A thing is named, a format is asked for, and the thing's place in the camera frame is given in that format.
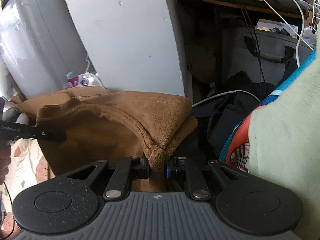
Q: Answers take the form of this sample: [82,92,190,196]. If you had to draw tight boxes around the brown t-shirt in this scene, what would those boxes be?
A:
[16,87,197,192]

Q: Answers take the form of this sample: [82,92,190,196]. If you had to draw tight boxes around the person left hand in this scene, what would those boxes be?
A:
[0,144,11,185]

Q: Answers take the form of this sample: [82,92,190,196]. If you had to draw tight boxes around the cream bear print blanket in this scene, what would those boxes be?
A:
[1,139,55,237]

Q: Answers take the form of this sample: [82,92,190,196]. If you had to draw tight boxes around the colourful teal bag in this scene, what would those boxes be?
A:
[219,50,319,178]

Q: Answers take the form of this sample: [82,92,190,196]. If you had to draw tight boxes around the pink white packaging bag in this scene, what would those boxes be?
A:
[66,72,103,88]

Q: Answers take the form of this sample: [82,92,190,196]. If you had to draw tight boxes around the pale green fabric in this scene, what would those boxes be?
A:
[248,24,320,240]

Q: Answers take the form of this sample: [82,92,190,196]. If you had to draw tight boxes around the grey storage bag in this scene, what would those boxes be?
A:
[222,27,297,85]

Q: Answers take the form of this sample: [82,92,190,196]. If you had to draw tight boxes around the black cable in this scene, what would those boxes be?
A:
[0,182,13,239]

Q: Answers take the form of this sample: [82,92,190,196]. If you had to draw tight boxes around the white charging cable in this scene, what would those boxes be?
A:
[232,0,315,68]

